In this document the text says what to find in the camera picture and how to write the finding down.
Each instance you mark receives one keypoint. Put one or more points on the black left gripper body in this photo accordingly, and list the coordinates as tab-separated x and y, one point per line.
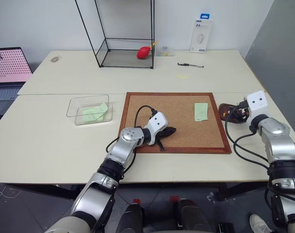
162	135

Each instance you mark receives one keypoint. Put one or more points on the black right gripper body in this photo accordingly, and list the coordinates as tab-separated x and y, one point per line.
243	109

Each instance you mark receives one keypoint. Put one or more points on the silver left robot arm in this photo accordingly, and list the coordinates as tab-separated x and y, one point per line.
128	145

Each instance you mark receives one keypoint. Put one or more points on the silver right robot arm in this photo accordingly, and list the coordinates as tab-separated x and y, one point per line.
278	145

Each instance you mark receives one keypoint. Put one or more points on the dark brown tray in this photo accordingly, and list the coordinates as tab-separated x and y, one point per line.
222	108

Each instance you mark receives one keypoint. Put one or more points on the green paper note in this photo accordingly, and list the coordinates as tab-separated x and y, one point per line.
201	111

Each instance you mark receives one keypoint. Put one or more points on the white retail package box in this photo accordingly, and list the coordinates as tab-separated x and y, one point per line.
201	34

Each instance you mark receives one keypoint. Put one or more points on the clear plastic box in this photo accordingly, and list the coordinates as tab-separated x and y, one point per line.
72	109

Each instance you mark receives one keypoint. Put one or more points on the yellow sticky strip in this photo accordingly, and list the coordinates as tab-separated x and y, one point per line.
182	76

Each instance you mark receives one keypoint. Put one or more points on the black pen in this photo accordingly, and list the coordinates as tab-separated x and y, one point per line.
190	64

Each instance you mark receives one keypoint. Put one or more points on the green notes stack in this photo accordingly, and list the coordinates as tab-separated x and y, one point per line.
93	114

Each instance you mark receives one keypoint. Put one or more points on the dark rounded shape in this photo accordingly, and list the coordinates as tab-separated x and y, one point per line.
192	216
131	219

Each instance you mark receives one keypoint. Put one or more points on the small clear case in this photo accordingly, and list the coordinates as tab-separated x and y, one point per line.
165	51

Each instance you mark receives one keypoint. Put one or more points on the red air blower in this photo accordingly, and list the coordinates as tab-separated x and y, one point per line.
143	52

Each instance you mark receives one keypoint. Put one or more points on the white shoe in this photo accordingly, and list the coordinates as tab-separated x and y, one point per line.
259	223

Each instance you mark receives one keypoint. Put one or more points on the small round tape roll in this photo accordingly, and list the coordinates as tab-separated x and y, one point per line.
55	59

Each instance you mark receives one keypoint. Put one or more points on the laptop with pink screen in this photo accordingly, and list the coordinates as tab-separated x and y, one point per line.
8	72

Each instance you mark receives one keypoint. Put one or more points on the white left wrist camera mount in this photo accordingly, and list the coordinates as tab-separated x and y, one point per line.
158	123

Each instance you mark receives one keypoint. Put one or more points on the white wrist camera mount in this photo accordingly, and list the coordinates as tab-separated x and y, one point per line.
257	102
158	123

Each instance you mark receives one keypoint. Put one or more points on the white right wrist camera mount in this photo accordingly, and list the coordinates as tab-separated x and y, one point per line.
257	102

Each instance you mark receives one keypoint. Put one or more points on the cork board with brown frame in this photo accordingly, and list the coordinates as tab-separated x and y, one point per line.
181	114

